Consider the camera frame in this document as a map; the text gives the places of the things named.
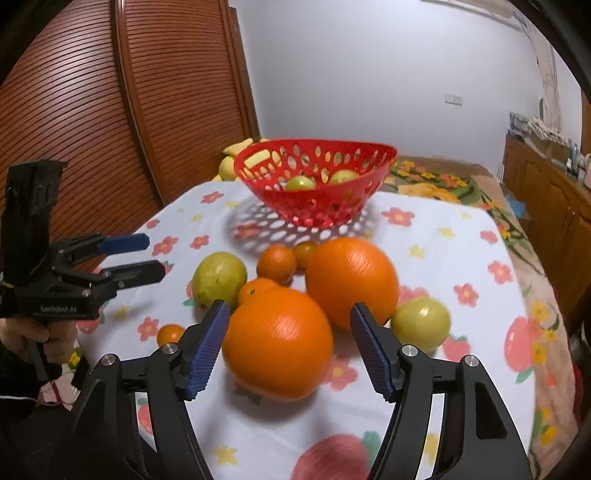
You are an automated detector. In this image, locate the white air conditioner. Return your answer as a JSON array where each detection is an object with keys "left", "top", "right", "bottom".
[{"left": 420, "top": 0, "right": 525, "bottom": 31}]

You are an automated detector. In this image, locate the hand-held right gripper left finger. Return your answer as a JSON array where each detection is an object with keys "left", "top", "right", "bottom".
[{"left": 69, "top": 299, "right": 230, "bottom": 480}]

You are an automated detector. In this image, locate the wooden cabinet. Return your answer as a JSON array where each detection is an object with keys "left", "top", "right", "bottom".
[{"left": 501, "top": 134, "right": 591, "bottom": 324}]

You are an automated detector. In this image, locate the yellow flowered blanket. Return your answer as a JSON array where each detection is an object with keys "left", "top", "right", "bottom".
[{"left": 379, "top": 157, "right": 578, "bottom": 480}]

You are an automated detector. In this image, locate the yellow banana bunch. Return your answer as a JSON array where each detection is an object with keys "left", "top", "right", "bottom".
[{"left": 217, "top": 137, "right": 271, "bottom": 182}]

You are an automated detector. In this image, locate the blue cloth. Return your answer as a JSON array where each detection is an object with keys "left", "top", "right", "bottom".
[{"left": 505, "top": 191, "right": 532, "bottom": 222}]

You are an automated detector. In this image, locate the wooden louvered wardrobe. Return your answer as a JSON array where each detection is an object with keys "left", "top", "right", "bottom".
[{"left": 0, "top": 0, "right": 262, "bottom": 324}]

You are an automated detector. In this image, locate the pile of household clutter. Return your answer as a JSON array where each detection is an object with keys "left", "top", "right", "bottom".
[{"left": 508, "top": 111, "right": 591, "bottom": 185}]

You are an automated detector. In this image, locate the white floral cloth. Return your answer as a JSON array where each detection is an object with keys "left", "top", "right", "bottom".
[{"left": 69, "top": 178, "right": 539, "bottom": 480}]

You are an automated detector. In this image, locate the large orange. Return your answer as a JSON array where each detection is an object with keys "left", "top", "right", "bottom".
[
  {"left": 305, "top": 237, "right": 400, "bottom": 330},
  {"left": 222, "top": 286, "right": 334, "bottom": 401}
]

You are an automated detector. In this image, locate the person's left hand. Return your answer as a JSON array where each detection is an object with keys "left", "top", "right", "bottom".
[{"left": 0, "top": 316, "right": 79, "bottom": 370}]

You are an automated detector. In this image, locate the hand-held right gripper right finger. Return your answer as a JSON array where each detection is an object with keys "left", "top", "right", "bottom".
[{"left": 349, "top": 302, "right": 532, "bottom": 480}]

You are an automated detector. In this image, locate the person's left forearm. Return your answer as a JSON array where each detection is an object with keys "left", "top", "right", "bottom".
[{"left": 0, "top": 342, "right": 86, "bottom": 480}]

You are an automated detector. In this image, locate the pale curtain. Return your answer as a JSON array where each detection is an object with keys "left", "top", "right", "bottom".
[{"left": 531, "top": 32, "right": 561, "bottom": 134}]

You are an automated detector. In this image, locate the small orange mandarin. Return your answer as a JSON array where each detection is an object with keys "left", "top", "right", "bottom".
[
  {"left": 293, "top": 241, "right": 319, "bottom": 271},
  {"left": 256, "top": 244, "right": 297, "bottom": 284},
  {"left": 238, "top": 277, "right": 281, "bottom": 308},
  {"left": 156, "top": 324, "right": 187, "bottom": 348}
]

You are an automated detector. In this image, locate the red plastic basket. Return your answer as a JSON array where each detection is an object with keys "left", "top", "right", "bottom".
[{"left": 233, "top": 138, "right": 399, "bottom": 228}]

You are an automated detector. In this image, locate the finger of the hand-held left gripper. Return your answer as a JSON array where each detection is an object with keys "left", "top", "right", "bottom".
[
  {"left": 58, "top": 260, "right": 166, "bottom": 306},
  {"left": 50, "top": 233, "right": 151, "bottom": 269}
]

